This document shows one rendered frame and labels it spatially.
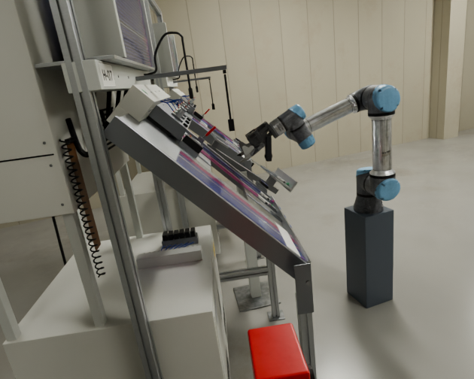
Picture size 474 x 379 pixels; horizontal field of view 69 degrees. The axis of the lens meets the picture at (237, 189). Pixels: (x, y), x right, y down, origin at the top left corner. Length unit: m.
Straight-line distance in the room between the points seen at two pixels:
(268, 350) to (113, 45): 0.85
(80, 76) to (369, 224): 1.50
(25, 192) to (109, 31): 0.48
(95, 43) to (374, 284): 1.75
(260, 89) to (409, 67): 2.48
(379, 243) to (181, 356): 1.20
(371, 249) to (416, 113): 4.58
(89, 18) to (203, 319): 0.92
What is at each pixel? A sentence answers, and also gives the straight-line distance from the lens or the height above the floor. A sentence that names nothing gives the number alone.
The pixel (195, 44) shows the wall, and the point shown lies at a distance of 4.61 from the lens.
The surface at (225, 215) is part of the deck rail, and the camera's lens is 0.99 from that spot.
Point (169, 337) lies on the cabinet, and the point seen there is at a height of 0.55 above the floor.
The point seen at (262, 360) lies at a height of 0.78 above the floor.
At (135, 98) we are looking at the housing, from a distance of 1.13.
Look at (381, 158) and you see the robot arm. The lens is 1.74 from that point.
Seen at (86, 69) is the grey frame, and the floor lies 1.36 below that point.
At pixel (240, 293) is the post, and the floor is 0.01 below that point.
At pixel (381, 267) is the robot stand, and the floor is 0.23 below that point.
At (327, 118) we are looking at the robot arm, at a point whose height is 1.07.
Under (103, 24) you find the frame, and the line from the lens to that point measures 1.07.
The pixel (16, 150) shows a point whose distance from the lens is 1.06.
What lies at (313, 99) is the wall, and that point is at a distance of 5.19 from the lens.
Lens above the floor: 1.29
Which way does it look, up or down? 17 degrees down
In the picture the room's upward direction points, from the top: 7 degrees counter-clockwise
